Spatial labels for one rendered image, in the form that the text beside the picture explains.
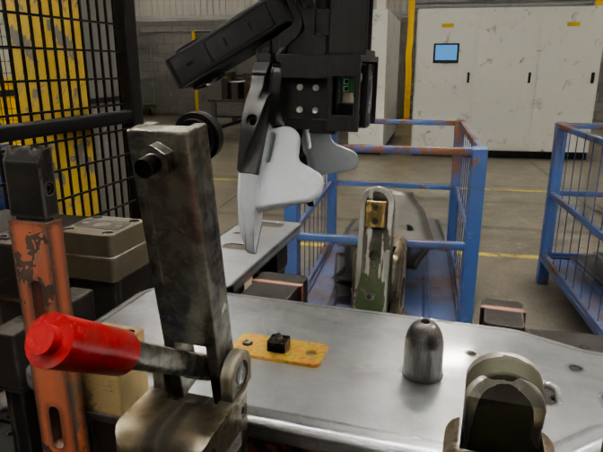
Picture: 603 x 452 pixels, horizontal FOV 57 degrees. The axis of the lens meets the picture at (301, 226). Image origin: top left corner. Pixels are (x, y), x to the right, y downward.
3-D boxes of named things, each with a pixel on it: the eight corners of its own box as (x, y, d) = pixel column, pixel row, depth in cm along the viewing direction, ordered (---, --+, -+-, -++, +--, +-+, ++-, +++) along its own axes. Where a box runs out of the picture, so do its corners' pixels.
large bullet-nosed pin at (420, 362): (441, 383, 47) (447, 312, 46) (439, 404, 44) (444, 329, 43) (404, 377, 48) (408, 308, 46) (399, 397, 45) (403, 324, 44)
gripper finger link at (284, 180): (305, 247, 35) (330, 120, 38) (220, 237, 37) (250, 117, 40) (315, 261, 38) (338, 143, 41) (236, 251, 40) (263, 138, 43)
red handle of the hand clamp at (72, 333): (240, 355, 35) (93, 317, 21) (234, 390, 35) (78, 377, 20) (182, 345, 37) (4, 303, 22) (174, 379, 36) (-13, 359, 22)
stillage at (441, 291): (327, 264, 364) (328, 117, 338) (452, 273, 348) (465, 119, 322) (284, 352, 251) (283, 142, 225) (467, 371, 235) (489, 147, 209)
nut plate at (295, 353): (329, 347, 50) (329, 335, 50) (318, 369, 47) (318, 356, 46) (243, 334, 52) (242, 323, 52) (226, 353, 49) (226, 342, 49)
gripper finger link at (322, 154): (359, 211, 52) (349, 136, 44) (298, 204, 53) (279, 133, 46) (365, 186, 53) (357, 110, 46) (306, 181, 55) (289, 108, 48)
